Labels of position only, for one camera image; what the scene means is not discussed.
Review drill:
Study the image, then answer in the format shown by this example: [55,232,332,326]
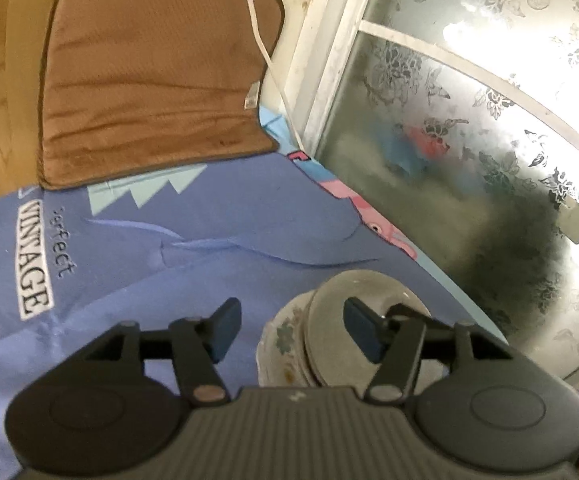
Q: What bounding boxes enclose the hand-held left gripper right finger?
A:
[343,298,515,403]

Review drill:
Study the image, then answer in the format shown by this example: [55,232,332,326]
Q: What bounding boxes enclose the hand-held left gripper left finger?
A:
[77,298,243,406]

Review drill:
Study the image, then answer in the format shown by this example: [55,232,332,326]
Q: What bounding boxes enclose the white floral plate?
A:
[256,290,323,389]

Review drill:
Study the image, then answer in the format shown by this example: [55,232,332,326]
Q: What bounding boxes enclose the blue printed bedsheet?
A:
[0,105,510,480]

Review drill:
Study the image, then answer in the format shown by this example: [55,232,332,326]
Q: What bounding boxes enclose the frosted floral glass window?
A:
[299,0,579,396]

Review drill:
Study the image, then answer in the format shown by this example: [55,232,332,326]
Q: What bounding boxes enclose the grey square window sticker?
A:
[559,195,579,246]

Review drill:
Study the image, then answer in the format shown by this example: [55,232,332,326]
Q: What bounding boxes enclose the brown perforated mat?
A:
[34,0,286,192]

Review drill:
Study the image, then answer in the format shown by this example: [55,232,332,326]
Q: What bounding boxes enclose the white cable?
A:
[238,0,306,152]

